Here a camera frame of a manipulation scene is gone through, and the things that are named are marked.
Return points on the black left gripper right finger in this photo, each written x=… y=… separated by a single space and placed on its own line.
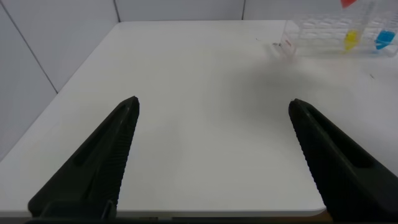
x=348 y=174

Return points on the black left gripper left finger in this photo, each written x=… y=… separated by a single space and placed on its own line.
x=93 y=168

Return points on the yellow pigment test tube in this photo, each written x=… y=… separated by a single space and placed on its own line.
x=350 y=40

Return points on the blue pigment test tube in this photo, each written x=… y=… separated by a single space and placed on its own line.
x=384 y=39

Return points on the clear acrylic test tube rack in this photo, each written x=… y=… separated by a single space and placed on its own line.
x=311 y=37

